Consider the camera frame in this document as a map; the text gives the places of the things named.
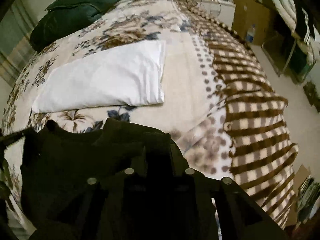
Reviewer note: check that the black lion print sweatshirt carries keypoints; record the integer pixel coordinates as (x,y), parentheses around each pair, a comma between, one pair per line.
(124,181)

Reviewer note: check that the plastic water bottle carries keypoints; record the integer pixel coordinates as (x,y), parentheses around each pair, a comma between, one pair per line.
(251,33)

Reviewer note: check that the clothes-laden chair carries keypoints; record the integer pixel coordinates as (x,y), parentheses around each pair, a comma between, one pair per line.
(298,20)

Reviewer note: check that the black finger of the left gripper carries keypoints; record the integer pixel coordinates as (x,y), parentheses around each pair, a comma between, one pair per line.
(7,140)

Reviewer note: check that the brown cardboard box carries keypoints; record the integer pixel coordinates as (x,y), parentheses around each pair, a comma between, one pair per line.
(248,13)

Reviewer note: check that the white folded t-shirt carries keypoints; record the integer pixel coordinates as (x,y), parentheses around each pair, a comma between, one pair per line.
(126,75)

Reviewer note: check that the dark green pillow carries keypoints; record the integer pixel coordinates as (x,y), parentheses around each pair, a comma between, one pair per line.
(65,17)

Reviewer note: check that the floral cream bed blanket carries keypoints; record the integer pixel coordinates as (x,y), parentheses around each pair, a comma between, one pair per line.
(219,106)

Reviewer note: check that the plaid curtain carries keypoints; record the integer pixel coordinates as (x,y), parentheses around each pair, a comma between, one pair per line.
(16,50)

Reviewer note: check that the white nightstand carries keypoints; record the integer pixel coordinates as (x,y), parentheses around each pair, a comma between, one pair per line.
(223,10)

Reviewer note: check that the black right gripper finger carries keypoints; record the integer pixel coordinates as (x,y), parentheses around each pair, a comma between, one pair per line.
(240,217)

